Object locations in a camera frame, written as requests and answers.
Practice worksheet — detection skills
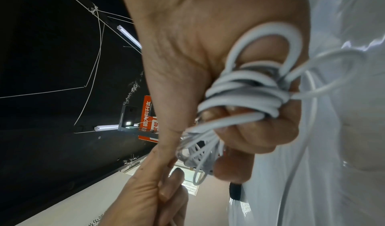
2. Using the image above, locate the grey metal box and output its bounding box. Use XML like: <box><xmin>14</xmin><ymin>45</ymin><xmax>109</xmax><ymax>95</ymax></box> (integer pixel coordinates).
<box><xmin>118</xmin><ymin>105</ymin><xmax>142</xmax><ymax>133</ymax></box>

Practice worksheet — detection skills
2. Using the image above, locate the small black object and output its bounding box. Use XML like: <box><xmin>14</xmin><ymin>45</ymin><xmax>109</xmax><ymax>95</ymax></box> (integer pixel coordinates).
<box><xmin>229</xmin><ymin>182</ymin><xmax>243</xmax><ymax>201</ymax></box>

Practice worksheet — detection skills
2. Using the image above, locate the person's right hand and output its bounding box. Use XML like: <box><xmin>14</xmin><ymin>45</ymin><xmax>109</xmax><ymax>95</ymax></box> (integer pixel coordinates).
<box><xmin>117</xmin><ymin>0</ymin><xmax>310</xmax><ymax>183</ymax></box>

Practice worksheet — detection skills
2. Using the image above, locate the white tube light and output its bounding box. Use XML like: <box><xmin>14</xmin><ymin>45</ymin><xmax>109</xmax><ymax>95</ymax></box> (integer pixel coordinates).
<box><xmin>117</xmin><ymin>24</ymin><xmax>143</xmax><ymax>50</ymax></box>
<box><xmin>94</xmin><ymin>124</ymin><xmax>122</xmax><ymax>131</ymax></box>

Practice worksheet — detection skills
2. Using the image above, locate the white shiny garment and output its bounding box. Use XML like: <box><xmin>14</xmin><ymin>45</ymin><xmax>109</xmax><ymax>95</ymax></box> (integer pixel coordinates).
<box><xmin>228</xmin><ymin>0</ymin><xmax>385</xmax><ymax>226</ymax></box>

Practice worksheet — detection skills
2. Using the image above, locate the white hanging cord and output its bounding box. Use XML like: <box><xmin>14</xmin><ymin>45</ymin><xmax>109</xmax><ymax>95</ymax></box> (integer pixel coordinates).
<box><xmin>0</xmin><ymin>0</ymin><xmax>135</xmax><ymax>134</ymax></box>

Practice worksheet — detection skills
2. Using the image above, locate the orange sign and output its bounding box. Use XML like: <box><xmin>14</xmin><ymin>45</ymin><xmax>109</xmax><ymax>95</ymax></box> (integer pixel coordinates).
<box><xmin>138</xmin><ymin>95</ymin><xmax>160</xmax><ymax>144</ymax></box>

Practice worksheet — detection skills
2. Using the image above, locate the white cable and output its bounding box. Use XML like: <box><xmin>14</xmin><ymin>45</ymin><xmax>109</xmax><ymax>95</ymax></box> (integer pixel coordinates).
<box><xmin>176</xmin><ymin>22</ymin><xmax>367</xmax><ymax>226</ymax></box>

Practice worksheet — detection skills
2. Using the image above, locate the person's left hand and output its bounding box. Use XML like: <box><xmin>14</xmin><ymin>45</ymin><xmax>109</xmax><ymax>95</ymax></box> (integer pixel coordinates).
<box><xmin>103</xmin><ymin>146</ymin><xmax>189</xmax><ymax>226</ymax></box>

